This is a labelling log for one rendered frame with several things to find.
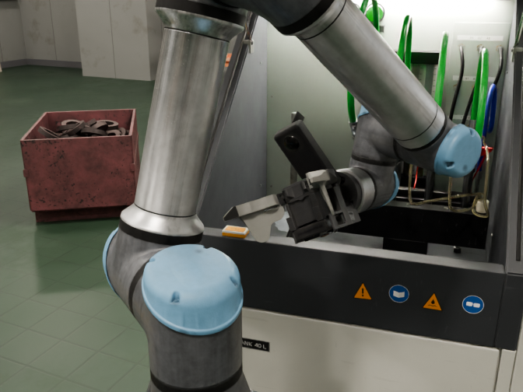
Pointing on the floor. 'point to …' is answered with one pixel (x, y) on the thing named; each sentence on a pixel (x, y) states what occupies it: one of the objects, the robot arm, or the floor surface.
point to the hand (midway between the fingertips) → (261, 196)
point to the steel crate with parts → (82, 164)
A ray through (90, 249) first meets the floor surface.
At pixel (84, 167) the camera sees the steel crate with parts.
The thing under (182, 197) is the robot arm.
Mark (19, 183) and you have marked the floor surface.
